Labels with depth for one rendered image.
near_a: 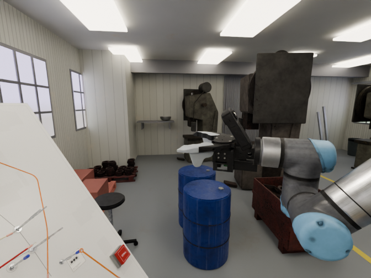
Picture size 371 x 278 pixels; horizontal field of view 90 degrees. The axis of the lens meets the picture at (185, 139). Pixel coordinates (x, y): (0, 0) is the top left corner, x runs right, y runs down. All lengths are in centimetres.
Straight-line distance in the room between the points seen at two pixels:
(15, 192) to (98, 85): 454
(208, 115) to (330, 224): 513
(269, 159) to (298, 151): 6
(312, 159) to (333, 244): 17
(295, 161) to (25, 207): 78
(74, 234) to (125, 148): 442
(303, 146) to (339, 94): 844
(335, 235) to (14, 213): 79
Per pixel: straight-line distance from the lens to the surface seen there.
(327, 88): 855
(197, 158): 48
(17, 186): 82
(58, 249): 79
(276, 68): 350
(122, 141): 514
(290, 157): 49
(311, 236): 39
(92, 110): 524
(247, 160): 51
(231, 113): 47
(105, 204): 222
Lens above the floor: 168
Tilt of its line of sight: 10 degrees down
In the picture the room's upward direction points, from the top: straight up
